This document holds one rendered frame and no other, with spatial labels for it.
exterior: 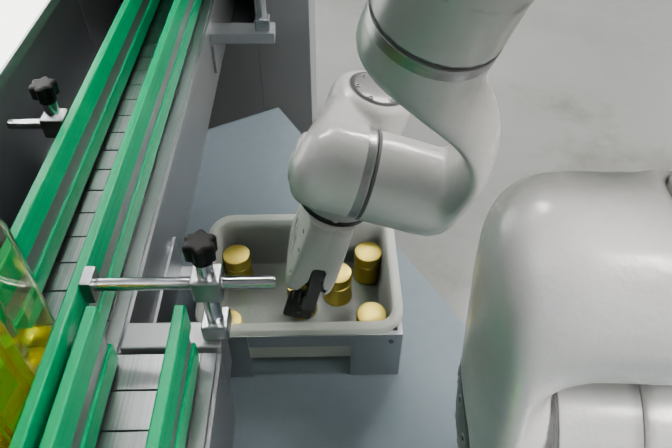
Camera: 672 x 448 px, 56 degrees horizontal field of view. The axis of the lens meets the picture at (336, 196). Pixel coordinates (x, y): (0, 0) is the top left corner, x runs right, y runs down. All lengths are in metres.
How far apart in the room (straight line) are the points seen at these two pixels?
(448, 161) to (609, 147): 1.95
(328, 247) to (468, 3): 0.35
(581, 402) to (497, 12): 0.20
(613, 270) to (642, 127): 2.32
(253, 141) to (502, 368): 0.81
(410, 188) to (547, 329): 0.24
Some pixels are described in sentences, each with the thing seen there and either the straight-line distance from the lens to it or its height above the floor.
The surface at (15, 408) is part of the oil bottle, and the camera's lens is 0.53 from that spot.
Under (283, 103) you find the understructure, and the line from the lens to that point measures 1.46.
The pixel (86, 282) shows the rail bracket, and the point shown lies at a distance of 0.59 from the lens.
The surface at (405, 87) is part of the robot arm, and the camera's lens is 0.37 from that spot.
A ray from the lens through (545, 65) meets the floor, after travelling 2.81.
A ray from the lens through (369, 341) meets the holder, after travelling 0.70.
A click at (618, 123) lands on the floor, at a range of 2.56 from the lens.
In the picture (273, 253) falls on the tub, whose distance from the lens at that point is 0.82.
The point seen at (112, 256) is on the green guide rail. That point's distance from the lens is 0.68.
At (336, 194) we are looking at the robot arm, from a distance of 0.48.
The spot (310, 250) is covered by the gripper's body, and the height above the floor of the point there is 0.93.
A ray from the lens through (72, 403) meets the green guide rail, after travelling 0.54.
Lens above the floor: 1.39
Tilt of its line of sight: 43 degrees down
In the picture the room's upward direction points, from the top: straight up
